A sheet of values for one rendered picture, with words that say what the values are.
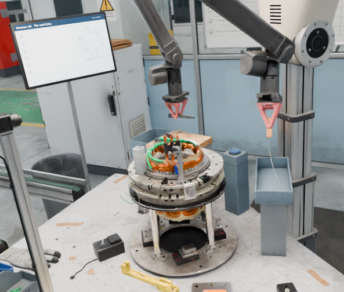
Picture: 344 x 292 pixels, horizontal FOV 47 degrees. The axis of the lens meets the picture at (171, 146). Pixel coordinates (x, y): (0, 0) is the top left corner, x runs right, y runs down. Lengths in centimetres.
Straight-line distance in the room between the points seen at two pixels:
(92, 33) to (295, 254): 154
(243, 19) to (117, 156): 280
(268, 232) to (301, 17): 69
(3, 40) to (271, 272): 416
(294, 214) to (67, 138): 288
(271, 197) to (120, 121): 255
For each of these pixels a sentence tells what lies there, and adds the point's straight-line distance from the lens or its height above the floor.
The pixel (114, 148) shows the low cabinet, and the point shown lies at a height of 32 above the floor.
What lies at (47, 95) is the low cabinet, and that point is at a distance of 410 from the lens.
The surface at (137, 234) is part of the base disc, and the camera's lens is 153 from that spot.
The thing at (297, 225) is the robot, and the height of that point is 72.
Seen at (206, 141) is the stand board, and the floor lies 106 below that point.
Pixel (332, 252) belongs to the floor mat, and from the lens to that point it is 277.
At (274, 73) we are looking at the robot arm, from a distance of 125.
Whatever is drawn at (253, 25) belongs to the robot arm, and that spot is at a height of 153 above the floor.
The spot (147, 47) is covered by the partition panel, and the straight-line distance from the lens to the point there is 396.
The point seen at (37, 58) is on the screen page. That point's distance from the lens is 219.
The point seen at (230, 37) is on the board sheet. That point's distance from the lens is 352.
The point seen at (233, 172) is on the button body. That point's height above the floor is 97.
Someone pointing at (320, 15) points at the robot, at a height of 152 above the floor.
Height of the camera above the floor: 164
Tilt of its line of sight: 21 degrees down
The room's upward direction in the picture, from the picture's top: 6 degrees counter-clockwise
